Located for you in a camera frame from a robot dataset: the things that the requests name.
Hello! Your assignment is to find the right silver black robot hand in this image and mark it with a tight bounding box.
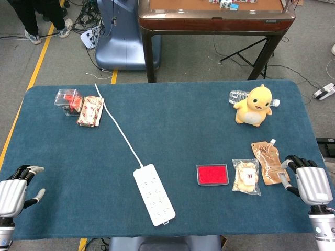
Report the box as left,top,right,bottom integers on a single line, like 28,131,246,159
280,155,334,207

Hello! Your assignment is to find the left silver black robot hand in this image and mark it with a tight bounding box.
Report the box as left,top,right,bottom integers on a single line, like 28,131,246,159
0,164,46,218

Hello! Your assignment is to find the grey own robot base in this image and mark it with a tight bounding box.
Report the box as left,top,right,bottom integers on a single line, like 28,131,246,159
108,235,223,251

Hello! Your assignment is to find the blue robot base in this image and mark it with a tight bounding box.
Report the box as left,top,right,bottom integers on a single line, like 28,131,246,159
95,0,162,72

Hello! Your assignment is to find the white floor power strip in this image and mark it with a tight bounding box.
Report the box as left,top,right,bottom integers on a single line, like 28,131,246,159
80,28,102,49
314,83,335,101

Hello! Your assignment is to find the black equipment case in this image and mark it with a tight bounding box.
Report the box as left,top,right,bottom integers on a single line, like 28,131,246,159
316,138,335,158

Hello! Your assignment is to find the brown spout pouch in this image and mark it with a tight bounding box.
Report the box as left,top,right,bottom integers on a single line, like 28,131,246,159
251,138,291,186

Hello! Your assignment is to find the clear bag of beige snack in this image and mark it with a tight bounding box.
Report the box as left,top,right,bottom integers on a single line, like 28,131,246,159
231,158,262,197

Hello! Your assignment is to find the blue table cloth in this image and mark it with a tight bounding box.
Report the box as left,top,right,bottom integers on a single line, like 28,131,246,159
0,79,328,240

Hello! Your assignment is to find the yellow plush toy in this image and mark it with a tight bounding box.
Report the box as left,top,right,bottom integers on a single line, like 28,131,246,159
233,84,274,128

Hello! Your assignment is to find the red ink pad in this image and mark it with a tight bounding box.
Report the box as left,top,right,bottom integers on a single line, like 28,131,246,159
196,164,229,187

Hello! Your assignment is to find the clear box with red toy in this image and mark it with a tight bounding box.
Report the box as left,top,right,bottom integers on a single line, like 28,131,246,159
54,88,81,117

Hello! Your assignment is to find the snack packet with red print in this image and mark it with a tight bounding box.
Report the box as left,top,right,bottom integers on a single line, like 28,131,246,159
76,95,105,128

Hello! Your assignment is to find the clear plastic water bottle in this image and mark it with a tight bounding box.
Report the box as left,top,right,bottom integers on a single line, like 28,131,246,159
229,89,281,107

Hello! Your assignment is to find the person in black trousers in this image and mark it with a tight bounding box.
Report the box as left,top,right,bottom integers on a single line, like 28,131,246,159
10,0,74,45

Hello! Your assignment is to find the brown mahjong table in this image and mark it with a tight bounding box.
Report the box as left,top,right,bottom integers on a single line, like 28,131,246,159
138,0,297,83

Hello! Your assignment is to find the white power strip cable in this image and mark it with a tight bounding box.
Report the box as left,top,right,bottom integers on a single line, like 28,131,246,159
94,83,144,168

